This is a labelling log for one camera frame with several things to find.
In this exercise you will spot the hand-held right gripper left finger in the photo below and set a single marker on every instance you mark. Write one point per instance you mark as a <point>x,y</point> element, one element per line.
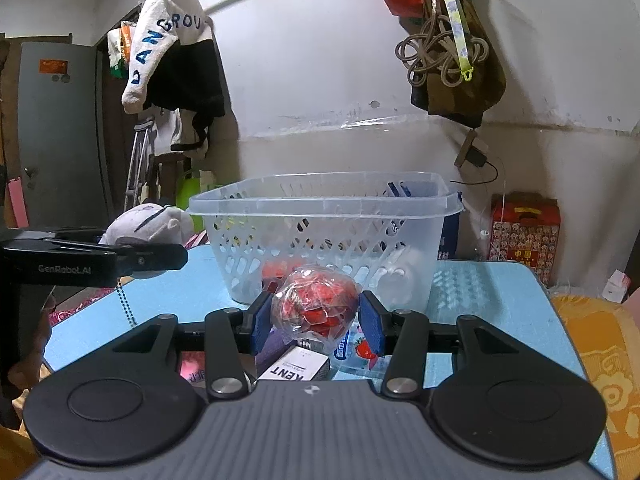
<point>263,322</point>

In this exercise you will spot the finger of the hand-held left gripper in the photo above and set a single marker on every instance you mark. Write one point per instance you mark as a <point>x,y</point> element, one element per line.
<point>75,235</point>
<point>150,260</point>

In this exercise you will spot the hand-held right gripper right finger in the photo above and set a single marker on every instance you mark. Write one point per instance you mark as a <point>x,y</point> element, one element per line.
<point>372,324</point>

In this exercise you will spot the clear bag of red candies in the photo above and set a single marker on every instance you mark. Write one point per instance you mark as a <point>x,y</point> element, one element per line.
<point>315,305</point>

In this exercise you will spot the clear plastic basket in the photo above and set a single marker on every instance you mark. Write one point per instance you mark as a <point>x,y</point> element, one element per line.
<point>325,220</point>

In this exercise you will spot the person's left hand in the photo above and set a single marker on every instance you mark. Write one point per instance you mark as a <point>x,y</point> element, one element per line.
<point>35,355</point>

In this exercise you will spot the purple box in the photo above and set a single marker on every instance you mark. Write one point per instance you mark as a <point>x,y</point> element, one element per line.
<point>272,350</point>

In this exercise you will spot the strawberry print packet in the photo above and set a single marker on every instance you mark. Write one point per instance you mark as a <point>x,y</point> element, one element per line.
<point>357,355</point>

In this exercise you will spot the white plush toy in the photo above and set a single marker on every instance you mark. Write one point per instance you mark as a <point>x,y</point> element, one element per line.
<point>145,222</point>

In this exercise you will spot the pink floral cloth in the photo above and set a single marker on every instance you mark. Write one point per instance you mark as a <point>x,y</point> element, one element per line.
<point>80,305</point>

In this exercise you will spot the white cigarette box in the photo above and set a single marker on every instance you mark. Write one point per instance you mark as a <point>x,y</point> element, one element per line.
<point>295,366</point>

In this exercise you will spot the pink paper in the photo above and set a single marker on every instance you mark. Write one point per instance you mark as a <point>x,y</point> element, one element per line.
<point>16,202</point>

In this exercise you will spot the green bag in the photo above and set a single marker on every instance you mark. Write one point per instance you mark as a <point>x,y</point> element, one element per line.
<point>192,190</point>

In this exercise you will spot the pink packet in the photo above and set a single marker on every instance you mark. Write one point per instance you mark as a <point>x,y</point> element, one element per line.
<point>192,369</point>

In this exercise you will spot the metal crutch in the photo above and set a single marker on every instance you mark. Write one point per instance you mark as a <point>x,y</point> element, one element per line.
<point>137,160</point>

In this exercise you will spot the grey door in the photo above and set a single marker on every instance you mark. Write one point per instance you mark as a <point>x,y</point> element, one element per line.
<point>60,135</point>

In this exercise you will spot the blue and white carton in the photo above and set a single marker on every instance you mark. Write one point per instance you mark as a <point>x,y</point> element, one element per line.
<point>449,232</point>

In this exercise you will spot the red printed gift box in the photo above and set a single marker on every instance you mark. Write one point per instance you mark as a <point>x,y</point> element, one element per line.
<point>525,235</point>

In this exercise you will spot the white orange hanging bag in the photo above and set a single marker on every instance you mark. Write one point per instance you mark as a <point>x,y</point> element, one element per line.
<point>119,52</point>

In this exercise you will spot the white and black jacket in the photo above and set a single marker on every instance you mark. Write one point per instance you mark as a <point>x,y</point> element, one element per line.
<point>175,65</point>

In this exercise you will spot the yellow floral blanket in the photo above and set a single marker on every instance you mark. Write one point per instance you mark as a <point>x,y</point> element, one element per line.
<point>605,360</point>

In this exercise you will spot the small white box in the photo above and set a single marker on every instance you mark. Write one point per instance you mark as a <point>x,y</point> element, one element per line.
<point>617,286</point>

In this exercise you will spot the brown hanging bag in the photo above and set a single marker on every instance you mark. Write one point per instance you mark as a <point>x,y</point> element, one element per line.
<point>480,85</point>

